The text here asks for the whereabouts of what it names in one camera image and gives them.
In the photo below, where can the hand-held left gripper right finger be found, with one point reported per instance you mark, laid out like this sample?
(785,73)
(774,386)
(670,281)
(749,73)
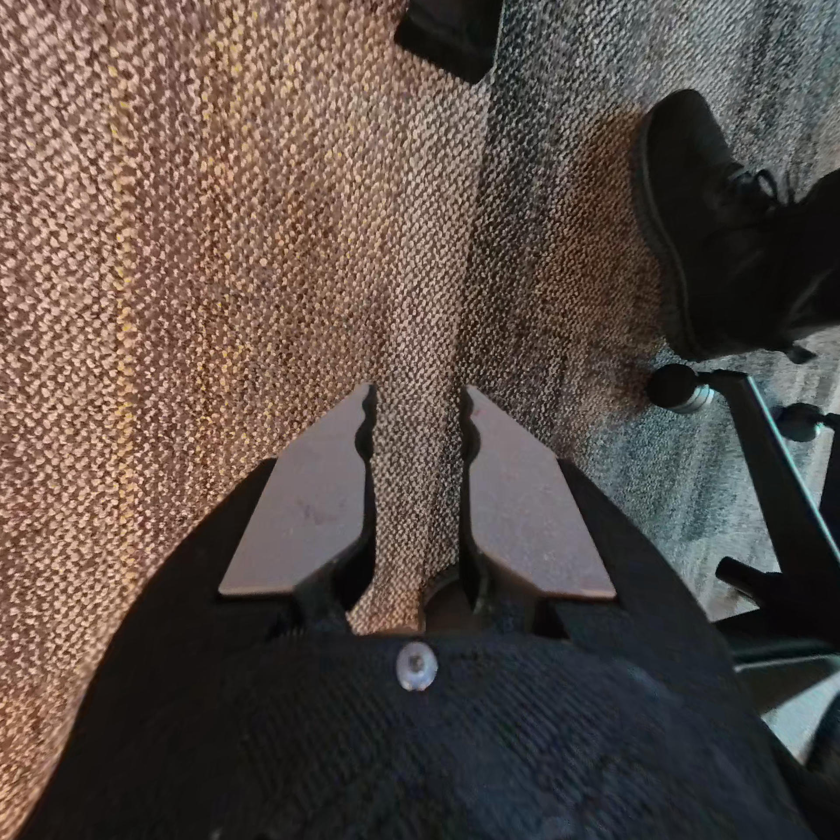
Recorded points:
(531,518)

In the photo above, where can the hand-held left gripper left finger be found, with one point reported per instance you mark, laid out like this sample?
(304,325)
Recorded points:
(308,518)

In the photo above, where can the black office chair base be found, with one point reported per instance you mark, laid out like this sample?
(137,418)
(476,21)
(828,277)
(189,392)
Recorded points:
(781,459)

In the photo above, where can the person's black shoe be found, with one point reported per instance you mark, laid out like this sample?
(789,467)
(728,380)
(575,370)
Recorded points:
(709,216)

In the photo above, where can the black metal table leg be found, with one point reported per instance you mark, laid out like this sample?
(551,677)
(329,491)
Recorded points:
(449,36)

